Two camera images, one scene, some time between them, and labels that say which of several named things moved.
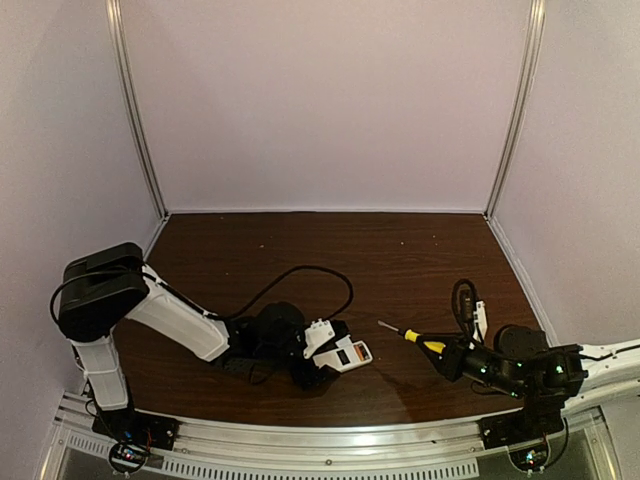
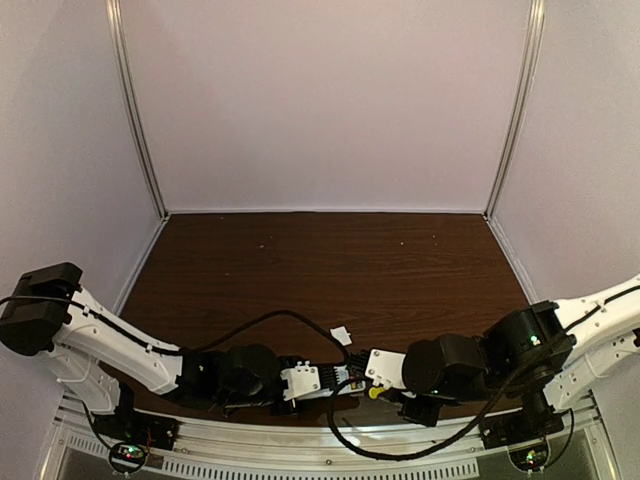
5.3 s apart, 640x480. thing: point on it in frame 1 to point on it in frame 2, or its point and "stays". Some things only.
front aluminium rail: (431, 447) stays
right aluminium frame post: (529, 69) stays
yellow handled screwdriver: (414, 336) to (373, 391)
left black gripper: (310, 373) to (327, 378)
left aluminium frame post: (116, 33) stays
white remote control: (347, 355) to (341, 374)
